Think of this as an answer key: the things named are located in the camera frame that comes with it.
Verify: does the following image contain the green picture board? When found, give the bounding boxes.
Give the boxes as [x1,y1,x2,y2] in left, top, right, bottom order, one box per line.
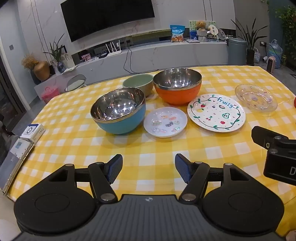
[189,20,216,40]

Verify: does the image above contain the black television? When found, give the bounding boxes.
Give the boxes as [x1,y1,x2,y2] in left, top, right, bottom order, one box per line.
[60,0,155,43]

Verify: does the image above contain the clear glass plate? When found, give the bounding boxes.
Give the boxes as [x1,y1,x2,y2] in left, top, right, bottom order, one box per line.
[235,84,278,113]

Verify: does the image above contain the brown teddy bear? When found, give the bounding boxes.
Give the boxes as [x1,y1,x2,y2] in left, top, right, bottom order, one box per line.
[195,20,211,32]

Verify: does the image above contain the dried flowers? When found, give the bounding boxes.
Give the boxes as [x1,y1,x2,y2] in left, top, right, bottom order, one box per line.
[21,53,39,70]

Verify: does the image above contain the white router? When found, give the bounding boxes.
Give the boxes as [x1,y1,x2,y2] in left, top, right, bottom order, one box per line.
[105,40,122,58]

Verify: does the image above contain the small white plate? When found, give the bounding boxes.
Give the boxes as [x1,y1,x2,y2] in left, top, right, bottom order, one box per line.
[143,107,188,138]

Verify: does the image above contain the pink basket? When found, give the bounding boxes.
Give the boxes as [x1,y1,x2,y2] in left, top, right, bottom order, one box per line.
[41,86,60,103]

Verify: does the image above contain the leafy green plant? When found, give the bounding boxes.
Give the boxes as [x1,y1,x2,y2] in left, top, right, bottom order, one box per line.
[275,0,296,61]

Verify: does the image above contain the potted plant black pot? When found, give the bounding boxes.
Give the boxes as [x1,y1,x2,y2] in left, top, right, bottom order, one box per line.
[231,18,269,66]

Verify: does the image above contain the white hand fan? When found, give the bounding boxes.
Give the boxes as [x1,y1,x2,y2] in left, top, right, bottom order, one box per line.
[209,24,219,39]

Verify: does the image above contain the white box blue print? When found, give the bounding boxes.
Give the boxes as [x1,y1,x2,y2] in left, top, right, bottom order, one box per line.
[20,123,46,142]

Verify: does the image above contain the ring binder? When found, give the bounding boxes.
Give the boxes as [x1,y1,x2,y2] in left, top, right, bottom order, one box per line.
[0,141,36,198]

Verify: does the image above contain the fruit-print white plate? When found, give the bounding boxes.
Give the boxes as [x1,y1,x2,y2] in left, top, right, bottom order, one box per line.
[187,93,246,133]

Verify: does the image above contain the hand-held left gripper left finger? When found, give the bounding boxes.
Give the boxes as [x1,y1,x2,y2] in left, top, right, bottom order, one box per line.
[46,154,123,202]

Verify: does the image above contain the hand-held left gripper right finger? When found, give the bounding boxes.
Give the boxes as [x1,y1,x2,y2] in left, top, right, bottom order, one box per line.
[174,153,253,202]

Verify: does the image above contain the green ceramic bowl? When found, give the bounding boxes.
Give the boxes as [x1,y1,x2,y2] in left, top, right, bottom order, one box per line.
[122,74,154,97]

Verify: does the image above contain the yellow checked tablecloth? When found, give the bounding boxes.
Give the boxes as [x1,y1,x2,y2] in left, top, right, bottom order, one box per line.
[4,65,296,237]

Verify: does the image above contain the beige space heater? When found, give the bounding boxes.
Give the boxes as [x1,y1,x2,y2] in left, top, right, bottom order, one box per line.
[266,56,278,74]

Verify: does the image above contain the blue steel-lined bowl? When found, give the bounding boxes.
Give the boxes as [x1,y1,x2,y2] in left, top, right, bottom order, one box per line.
[90,88,147,135]

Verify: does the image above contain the black cable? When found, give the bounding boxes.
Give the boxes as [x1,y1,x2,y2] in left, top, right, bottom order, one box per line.
[123,44,139,75]

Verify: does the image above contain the gold vase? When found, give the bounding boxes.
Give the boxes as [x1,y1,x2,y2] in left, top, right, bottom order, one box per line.
[33,61,51,82]

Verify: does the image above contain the flat white blue box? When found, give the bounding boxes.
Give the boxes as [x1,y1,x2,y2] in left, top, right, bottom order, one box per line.
[9,138,35,161]

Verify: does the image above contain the blue snack bag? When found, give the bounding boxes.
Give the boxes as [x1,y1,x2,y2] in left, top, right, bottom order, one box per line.
[170,25,186,43]

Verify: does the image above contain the blue water jug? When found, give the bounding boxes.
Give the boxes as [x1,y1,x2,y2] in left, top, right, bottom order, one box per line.
[268,39,283,69]

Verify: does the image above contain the white tv cabinet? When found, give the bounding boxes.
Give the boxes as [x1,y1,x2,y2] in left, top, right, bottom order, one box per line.
[34,41,228,93]

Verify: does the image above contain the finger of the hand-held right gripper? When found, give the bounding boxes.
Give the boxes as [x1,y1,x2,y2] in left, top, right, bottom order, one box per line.
[251,126,296,154]

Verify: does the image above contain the white picture frame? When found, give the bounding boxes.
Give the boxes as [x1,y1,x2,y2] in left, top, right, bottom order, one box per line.
[62,52,76,69]

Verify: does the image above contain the blue vase with plant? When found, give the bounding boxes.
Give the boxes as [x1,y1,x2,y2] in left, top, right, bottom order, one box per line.
[43,33,67,74]

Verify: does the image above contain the grey trash bin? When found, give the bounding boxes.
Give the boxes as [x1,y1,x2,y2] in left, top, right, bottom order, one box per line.
[228,37,248,66]

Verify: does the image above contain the orange steel-lined bowl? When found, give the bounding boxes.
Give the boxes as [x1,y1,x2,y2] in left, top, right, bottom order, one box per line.
[153,68,202,106]

